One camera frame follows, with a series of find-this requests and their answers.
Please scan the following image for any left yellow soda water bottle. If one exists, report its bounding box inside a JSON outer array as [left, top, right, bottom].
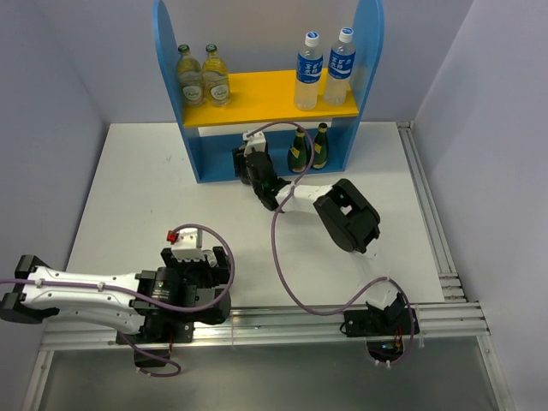
[[176, 44, 205, 106]]

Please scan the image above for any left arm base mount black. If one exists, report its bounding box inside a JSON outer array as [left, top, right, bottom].
[[125, 319, 194, 369]]

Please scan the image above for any aluminium rail right side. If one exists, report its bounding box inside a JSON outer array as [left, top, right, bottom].
[[396, 122, 515, 410]]

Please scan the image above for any right yellow soda water bottle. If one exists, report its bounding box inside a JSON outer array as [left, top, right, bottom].
[[202, 44, 230, 107]]

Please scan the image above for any aluminium rail frame front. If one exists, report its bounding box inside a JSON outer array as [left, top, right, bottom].
[[39, 302, 490, 351]]

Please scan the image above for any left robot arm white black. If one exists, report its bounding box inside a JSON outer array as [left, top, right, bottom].
[[1, 247, 234, 343]]

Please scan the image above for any black gold can front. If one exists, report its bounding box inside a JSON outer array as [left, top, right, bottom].
[[202, 249, 217, 267]]

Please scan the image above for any Pocari water bottle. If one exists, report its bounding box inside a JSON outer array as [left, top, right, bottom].
[[323, 27, 356, 106], [294, 31, 323, 110]]

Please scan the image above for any yellow soda water bottle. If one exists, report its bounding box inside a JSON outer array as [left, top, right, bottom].
[[176, 44, 205, 106], [202, 44, 230, 107]]

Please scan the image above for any green glass bottle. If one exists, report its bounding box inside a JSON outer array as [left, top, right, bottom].
[[287, 128, 311, 174], [313, 122, 329, 170]]

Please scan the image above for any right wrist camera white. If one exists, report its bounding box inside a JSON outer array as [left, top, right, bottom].
[[242, 131, 268, 157]]

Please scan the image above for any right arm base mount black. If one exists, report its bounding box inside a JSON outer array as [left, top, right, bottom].
[[339, 307, 420, 362]]

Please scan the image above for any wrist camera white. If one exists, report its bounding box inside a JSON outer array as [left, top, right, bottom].
[[166, 228, 205, 262], [242, 131, 268, 157]]

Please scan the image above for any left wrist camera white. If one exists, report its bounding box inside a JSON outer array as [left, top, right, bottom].
[[166, 228, 205, 262]]

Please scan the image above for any blue shelf with yellow board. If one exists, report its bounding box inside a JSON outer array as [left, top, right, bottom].
[[152, 1, 384, 183]]

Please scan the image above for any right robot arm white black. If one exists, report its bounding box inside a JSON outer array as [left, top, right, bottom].
[[232, 146, 414, 334]]

